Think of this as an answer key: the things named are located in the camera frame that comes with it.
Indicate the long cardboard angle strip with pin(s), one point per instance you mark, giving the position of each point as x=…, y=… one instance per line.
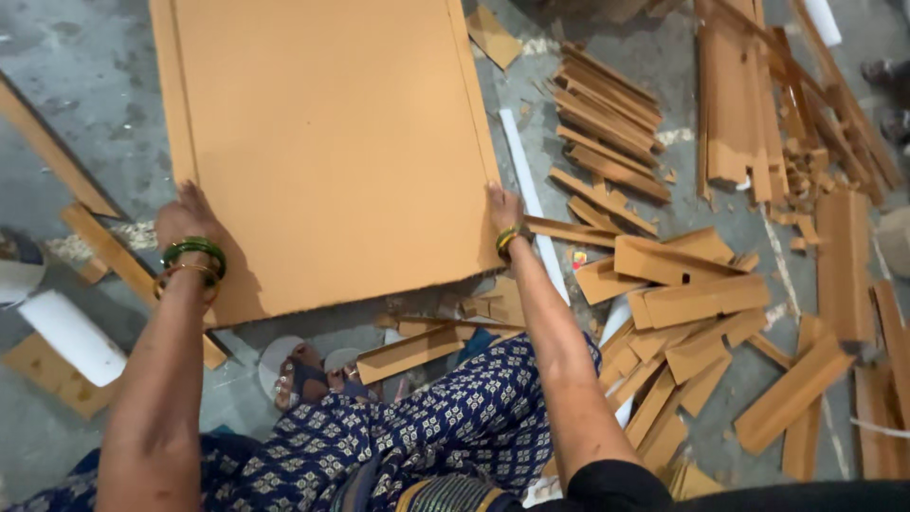
x=106, y=249

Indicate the blue patterned garment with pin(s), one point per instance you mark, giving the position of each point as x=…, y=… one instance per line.
x=455, y=426

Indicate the stack of short cardboard strips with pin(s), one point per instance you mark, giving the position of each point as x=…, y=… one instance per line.
x=608, y=121

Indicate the white tube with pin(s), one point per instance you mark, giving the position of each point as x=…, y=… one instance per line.
x=823, y=20

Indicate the long dark-edged cardboard strip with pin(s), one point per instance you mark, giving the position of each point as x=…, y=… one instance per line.
x=50, y=149

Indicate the red and yellow wrapper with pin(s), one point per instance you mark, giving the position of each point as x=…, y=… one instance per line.
x=579, y=259

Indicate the short cardboard angle strip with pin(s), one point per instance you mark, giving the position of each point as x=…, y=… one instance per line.
x=409, y=354

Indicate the white round disc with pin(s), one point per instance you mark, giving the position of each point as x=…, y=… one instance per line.
x=270, y=362

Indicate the person's left fingers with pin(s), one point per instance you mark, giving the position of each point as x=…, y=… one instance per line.
x=192, y=195

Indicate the person's right hand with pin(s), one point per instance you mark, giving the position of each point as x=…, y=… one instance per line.
x=506, y=210

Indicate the square cardboard scrap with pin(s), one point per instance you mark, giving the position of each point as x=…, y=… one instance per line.
x=493, y=35

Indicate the flat stained cardboard piece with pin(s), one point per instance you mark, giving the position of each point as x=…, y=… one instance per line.
x=50, y=380

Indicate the thin gold bangle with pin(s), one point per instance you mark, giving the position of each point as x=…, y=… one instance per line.
x=181, y=268

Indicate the white foam roll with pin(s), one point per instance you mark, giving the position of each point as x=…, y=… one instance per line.
x=71, y=334

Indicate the heap of cardboard angle offcuts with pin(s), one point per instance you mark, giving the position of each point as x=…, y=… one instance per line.
x=704, y=306

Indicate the person's foot in sandal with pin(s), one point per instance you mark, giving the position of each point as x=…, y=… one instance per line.
x=306, y=377
x=352, y=380

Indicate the person's left hand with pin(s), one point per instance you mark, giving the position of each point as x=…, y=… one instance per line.
x=186, y=222

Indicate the green and gold bangles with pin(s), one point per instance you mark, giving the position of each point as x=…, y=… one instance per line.
x=506, y=238

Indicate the person's left foot in sandal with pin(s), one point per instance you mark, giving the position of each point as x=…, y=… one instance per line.
x=306, y=377

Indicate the pile of small cardboard scraps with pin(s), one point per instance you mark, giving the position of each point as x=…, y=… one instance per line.
x=490, y=302

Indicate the bundle of long cardboard strips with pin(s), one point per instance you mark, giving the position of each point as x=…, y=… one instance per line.
x=739, y=106

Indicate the large brown cardboard sheet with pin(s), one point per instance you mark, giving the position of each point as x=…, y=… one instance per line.
x=334, y=156

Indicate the long white foam strip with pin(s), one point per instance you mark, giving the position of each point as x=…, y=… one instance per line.
x=526, y=178

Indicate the white and dark container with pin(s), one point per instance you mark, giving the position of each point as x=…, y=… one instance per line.
x=18, y=274

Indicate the black sleeve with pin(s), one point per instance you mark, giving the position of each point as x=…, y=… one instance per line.
x=640, y=490

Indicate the person's right foot in sandal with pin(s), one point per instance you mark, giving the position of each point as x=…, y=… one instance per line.
x=352, y=380

